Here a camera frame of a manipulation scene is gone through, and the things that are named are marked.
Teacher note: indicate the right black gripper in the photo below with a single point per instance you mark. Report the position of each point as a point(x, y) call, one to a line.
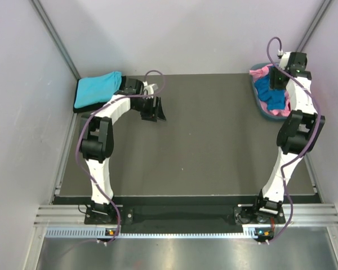
point(274, 73)

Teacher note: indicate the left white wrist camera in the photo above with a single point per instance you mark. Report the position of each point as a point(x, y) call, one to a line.
point(149, 89)

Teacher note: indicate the slotted cable duct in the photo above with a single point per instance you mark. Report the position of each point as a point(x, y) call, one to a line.
point(107, 233)

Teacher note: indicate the pink t-shirt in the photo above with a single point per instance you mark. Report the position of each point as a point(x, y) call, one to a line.
point(264, 71)

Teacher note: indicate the folded black t-shirt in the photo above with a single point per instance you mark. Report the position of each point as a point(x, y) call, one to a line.
point(81, 108)

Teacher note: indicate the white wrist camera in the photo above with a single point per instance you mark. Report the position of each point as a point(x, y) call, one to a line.
point(283, 59)
point(149, 89)

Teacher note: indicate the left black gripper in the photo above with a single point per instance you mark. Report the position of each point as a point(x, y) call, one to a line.
point(150, 115)

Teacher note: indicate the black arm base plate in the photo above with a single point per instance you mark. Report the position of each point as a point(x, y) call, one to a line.
point(231, 214)

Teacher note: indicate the blue-grey laundry basket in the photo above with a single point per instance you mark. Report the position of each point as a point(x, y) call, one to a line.
point(265, 113)

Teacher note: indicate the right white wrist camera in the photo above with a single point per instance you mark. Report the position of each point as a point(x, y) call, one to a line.
point(283, 59)

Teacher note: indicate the folded light blue t-shirt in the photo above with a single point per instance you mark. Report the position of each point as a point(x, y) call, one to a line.
point(97, 88)

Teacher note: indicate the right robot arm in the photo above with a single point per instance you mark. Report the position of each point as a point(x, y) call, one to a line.
point(298, 133)

